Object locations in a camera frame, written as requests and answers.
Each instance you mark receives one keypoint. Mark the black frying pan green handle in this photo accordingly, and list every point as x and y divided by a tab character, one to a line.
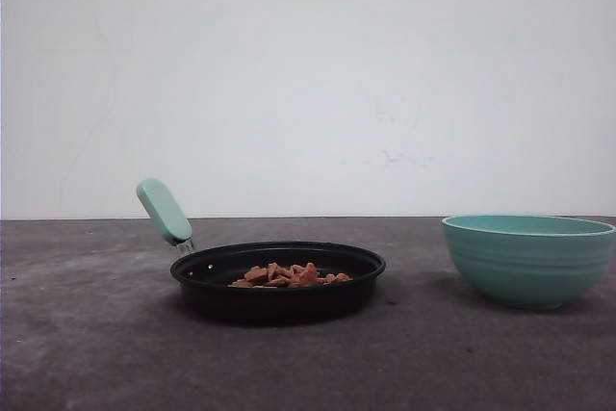
204	275

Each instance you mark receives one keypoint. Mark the teal ceramic bowl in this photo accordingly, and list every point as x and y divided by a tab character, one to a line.
535	262

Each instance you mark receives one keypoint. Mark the pile of brown beef cubes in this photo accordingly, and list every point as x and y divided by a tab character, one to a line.
273	275

